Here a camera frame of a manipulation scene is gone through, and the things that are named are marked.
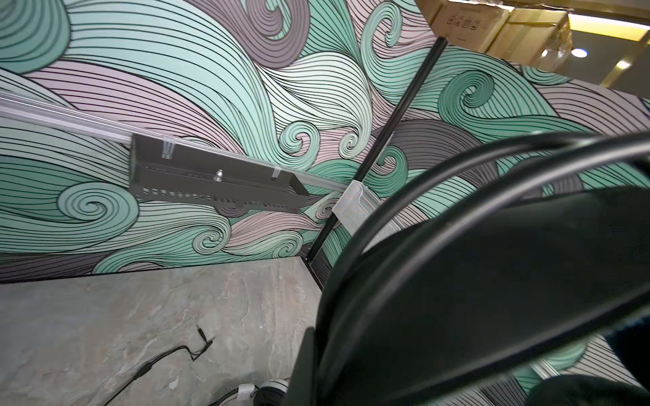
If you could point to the white black headphones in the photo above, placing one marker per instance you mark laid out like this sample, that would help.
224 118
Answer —
270 393

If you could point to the cardboard box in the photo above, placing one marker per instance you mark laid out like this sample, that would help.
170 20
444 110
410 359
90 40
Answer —
539 37

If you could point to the black blue gaming headset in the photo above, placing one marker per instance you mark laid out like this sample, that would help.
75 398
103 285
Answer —
499 280

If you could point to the clear plastic wall bin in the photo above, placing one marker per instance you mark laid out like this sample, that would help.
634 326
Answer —
355 206

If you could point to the black corner frame post right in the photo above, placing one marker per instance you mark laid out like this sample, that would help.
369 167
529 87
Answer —
404 103

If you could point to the aluminium wall rail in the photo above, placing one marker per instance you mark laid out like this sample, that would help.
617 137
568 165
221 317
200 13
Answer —
30 110

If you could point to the black wall shelf tray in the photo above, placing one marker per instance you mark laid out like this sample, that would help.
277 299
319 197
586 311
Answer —
162 170

